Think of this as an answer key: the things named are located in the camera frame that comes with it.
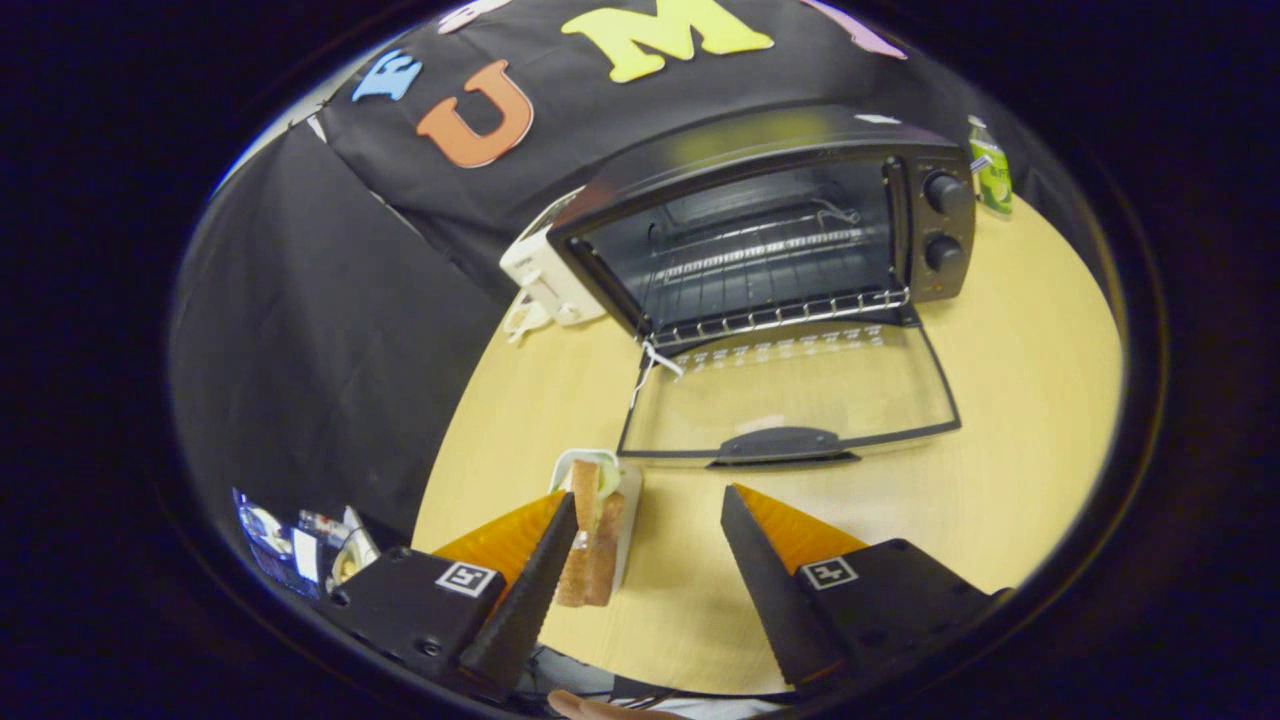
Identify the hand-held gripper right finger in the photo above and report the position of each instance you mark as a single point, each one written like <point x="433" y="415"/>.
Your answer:
<point x="765" y="590"/>

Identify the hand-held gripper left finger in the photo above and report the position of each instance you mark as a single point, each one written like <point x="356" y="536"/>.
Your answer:
<point x="520" y="610"/>

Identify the toast sandwich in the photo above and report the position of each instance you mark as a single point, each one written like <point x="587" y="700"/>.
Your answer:
<point x="592" y="550"/>

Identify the black toaster oven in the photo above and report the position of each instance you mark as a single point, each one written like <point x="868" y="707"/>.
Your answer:
<point x="760" y="150"/>

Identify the white rectangular plate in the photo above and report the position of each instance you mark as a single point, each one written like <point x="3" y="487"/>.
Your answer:
<point x="630" y="510"/>

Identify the blue printed packet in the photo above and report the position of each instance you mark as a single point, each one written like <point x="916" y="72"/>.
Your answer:
<point x="272" y="540"/>

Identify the white kitchen appliance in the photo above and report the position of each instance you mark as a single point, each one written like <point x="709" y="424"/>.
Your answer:
<point x="545" y="275"/>

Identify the green label drink bottle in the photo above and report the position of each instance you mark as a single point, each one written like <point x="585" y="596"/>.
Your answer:
<point x="992" y="175"/>

